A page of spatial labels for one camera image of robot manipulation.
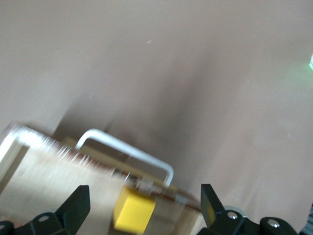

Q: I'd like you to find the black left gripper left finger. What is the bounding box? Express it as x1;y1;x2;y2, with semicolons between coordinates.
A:
0;185;91;235

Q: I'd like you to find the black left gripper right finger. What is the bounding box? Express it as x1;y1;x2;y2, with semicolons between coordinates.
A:
198;183;298;235

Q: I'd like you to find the wooden drawer with white handle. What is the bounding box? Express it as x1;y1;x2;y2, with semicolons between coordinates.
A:
0;123;205;235

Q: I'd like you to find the yellow cube block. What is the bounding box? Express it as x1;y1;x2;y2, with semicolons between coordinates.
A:
112;187;157;234

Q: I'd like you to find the brown table cover sheet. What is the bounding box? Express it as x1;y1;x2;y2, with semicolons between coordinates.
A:
0;0;313;235

